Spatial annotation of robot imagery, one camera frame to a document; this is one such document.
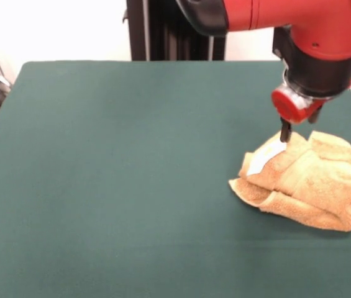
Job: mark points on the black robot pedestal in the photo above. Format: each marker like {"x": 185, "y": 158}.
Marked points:
{"x": 162, "y": 37}

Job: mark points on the dark green table cloth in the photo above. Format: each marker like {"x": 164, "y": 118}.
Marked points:
{"x": 100, "y": 186}

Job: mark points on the tan terry towel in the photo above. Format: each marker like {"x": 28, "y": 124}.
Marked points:
{"x": 318, "y": 186}

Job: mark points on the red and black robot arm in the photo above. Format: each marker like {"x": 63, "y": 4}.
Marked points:
{"x": 318, "y": 25}

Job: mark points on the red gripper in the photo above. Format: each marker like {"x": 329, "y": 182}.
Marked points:
{"x": 285, "y": 107}

